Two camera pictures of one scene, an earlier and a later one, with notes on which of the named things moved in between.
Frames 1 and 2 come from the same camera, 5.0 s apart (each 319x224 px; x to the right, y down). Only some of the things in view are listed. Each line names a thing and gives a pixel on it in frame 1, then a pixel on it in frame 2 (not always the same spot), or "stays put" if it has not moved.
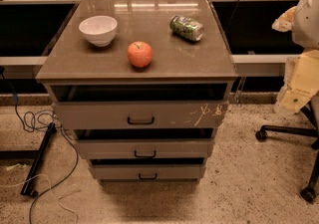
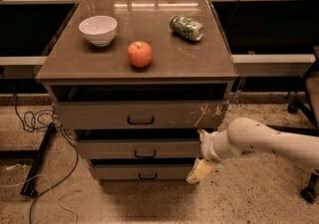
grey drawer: x=145 y=148 stays put
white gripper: x=307 y=22 → x=209 y=148
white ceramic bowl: x=99 y=30 stays put
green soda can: x=186 y=27 stays put
